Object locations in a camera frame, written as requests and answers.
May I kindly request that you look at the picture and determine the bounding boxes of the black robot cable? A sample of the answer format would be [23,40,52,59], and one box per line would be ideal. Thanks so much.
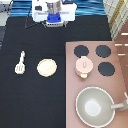
[24,6,46,30]

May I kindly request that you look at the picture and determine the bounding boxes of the black table mat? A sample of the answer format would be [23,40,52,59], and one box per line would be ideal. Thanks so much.
[0,15,110,128]

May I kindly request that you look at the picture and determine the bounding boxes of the grey frying pan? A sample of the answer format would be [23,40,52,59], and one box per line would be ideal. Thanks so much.
[75,87,128,128]

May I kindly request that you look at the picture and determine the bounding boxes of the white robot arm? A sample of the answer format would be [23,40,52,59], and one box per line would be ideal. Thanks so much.
[32,0,77,27]

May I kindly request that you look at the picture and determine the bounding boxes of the pink toy pot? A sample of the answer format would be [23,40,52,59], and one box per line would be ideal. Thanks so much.
[75,56,93,79]

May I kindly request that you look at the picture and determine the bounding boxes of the cream round plate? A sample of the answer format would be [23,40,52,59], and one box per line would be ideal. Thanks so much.
[37,59,57,77]

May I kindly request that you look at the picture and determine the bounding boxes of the pink pot lid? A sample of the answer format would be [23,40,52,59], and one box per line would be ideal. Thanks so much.
[76,56,93,73]

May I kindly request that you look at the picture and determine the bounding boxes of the cream slotted spatula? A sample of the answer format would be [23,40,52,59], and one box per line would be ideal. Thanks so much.
[15,51,25,74]

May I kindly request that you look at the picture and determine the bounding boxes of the pink toy stove top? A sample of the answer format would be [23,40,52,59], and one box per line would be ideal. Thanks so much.
[66,41,128,128]

